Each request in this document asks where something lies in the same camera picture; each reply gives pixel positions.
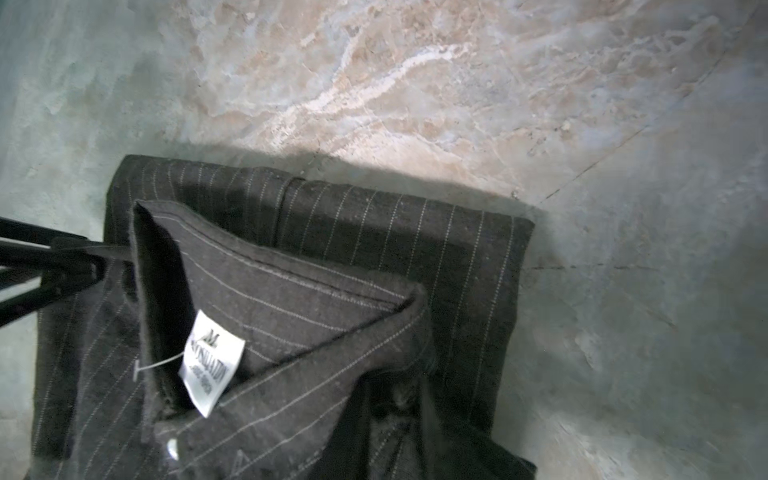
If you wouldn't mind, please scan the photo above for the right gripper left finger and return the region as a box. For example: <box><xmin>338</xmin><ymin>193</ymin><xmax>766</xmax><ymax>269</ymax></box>
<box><xmin>308</xmin><ymin>380</ymin><xmax>372</xmax><ymax>480</ymax></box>

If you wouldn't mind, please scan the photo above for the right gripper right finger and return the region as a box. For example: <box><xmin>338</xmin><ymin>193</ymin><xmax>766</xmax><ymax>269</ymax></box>
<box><xmin>419</xmin><ymin>380</ymin><xmax>480</xmax><ymax>479</ymax></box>

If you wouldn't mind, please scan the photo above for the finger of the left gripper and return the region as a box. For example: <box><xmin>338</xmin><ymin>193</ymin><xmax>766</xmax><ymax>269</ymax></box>
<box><xmin>1</xmin><ymin>269</ymin><xmax>104</xmax><ymax>327</ymax></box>
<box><xmin>1</xmin><ymin>217</ymin><xmax>132</xmax><ymax>267</ymax></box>

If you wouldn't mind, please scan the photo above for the dark pinstriped long sleeve shirt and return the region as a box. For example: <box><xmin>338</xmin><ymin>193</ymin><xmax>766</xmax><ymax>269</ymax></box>
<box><xmin>27</xmin><ymin>155</ymin><xmax>536</xmax><ymax>479</ymax></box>

